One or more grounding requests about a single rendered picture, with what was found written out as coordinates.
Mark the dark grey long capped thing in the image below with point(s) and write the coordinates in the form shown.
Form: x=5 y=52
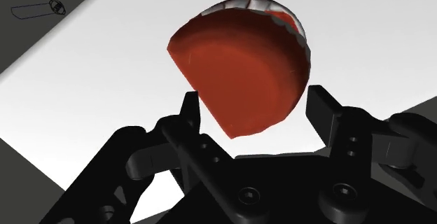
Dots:
x=34 y=10

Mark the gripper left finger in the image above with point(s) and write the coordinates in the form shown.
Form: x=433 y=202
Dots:
x=191 y=141

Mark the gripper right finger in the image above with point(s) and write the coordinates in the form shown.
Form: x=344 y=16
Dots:
x=351 y=131

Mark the red half-round bowl, white rim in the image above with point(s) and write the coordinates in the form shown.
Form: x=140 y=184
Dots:
x=242 y=73

